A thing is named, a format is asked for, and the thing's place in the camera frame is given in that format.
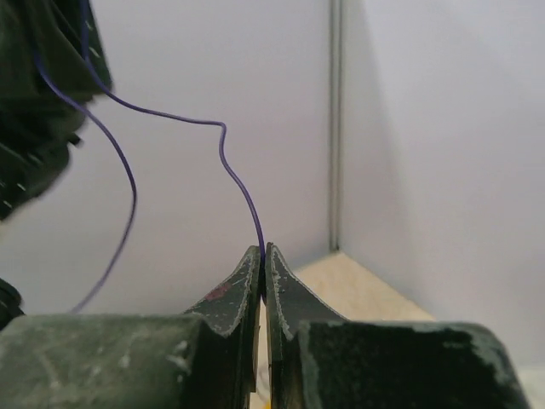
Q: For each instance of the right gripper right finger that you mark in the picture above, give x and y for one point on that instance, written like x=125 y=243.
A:
x=321 y=359

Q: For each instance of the left corner aluminium post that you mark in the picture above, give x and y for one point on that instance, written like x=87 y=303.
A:
x=335 y=125

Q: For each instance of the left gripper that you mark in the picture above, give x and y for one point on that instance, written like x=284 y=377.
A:
x=44 y=44

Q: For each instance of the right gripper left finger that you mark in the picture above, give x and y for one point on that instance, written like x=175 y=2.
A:
x=202 y=358

